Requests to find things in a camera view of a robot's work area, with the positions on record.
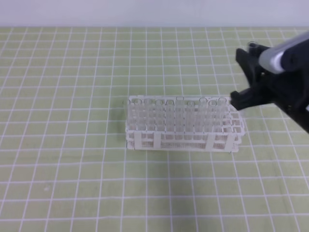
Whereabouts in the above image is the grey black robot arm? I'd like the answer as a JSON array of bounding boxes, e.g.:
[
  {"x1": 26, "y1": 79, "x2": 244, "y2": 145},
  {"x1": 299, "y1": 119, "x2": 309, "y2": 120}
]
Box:
[{"x1": 230, "y1": 32, "x2": 309, "y2": 131}]

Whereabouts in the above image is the green checkered tablecloth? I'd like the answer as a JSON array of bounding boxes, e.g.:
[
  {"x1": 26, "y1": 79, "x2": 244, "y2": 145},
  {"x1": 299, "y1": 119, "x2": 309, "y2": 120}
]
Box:
[{"x1": 0, "y1": 27, "x2": 309, "y2": 232}]

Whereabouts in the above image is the white test tube rack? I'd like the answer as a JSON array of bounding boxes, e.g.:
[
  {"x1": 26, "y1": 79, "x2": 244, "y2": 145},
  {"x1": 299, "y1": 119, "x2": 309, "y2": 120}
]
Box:
[{"x1": 123, "y1": 95, "x2": 245, "y2": 153}]

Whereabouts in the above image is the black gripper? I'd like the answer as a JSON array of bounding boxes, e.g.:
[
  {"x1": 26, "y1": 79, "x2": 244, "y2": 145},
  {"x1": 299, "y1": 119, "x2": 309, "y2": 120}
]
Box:
[{"x1": 230, "y1": 44, "x2": 309, "y2": 132}]

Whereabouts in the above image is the clear test tube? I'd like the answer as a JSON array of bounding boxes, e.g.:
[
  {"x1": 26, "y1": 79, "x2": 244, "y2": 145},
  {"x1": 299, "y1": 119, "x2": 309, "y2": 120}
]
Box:
[
  {"x1": 175, "y1": 96, "x2": 184, "y2": 140},
  {"x1": 196, "y1": 97, "x2": 208, "y2": 132},
  {"x1": 217, "y1": 97, "x2": 227, "y2": 132},
  {"x1": 208, "y1": 100, "x2": 217, "y2": 132},
  {"x1": 247, "y1": 41, "x2": 259, "y2": 53},
  {"x1": 185, "y1": 101, "x2": 195, "y2": 140}
]

